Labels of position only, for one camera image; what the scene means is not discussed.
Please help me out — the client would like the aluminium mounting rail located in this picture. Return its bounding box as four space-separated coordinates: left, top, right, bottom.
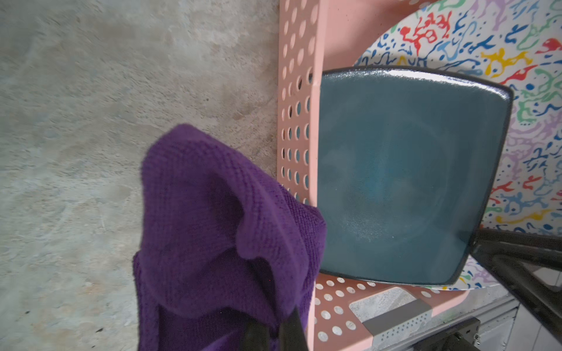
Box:
373 295 519 350

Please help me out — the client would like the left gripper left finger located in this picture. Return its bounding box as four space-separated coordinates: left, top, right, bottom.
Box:
239 320 271 351

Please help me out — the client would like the colourful squiggle pattern plate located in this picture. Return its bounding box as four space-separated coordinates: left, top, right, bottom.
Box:
353 0 562 291

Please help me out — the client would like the dark teal square plate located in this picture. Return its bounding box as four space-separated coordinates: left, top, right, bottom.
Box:
316 67 514 285

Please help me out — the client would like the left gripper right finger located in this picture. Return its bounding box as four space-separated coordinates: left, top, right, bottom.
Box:
278 309 309 351

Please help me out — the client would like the purple microfibre cloth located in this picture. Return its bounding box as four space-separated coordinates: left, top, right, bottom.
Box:
133 124 326 350

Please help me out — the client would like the pink perforated plastic basket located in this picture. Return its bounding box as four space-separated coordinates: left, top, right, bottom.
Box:
275 0 471 351

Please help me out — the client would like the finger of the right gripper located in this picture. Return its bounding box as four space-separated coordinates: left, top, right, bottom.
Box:
471 228 561 342

